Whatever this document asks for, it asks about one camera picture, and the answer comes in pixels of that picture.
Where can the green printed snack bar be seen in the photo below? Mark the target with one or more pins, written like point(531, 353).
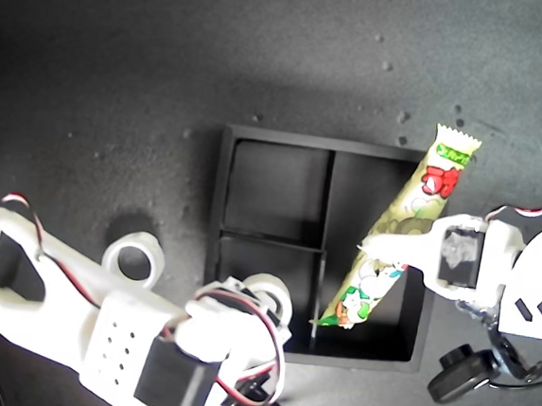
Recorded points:
point(437, 179)

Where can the white tape roll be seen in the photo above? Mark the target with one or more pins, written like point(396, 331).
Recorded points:
point(110, 258)
point(269, 281)

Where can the black tray with wells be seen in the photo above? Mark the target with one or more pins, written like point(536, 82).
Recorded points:
point(277, 189)

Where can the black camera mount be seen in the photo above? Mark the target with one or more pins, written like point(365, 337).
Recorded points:
point(505, 352)
point(250, 391)

